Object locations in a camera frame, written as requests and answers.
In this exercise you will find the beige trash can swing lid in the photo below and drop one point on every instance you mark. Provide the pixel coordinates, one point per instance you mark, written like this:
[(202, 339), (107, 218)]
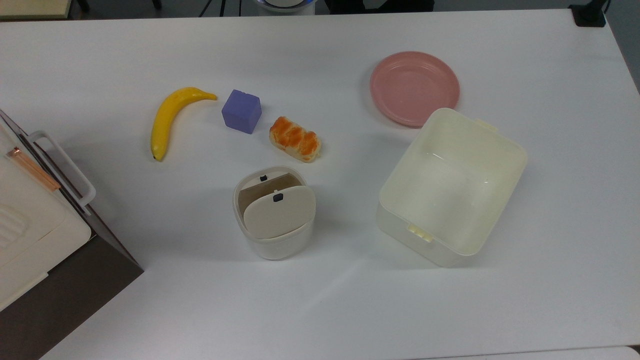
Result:
[(277, 215)]

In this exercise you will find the white small trash can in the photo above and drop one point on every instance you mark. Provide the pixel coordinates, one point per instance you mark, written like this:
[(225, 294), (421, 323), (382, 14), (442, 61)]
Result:
[(275, 247)]

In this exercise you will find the orange glazed bread loaf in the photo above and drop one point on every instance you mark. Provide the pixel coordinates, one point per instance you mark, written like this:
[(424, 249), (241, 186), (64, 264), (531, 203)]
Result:
[(295, 139)]

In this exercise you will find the purple cube block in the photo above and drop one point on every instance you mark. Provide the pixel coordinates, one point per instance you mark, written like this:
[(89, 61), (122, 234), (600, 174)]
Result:
[(241, 111)]

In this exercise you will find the cream plastic storage box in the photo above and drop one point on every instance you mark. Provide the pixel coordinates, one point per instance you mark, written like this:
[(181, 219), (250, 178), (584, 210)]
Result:
[(450, 190)]

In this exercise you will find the pink round plate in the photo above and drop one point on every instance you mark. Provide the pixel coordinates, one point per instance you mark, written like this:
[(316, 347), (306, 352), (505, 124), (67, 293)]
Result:
[(414, 87)]

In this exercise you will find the yellow banana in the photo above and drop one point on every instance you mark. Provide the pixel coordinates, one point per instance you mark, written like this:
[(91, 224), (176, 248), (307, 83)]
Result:
[(165, 119)]

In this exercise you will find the black block behind table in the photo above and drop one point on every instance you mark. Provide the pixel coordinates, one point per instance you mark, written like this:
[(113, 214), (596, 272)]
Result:
[(380, 5)]

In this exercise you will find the black tripod legs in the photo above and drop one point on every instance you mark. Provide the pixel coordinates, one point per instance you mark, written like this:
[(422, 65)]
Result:
[(220, 6)]

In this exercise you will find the black table clamp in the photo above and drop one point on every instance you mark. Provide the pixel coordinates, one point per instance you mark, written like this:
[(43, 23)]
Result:
[(589, 14)]

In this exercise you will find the light wooden side table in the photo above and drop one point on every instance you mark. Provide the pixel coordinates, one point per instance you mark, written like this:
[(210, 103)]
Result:
[(32, 7)]

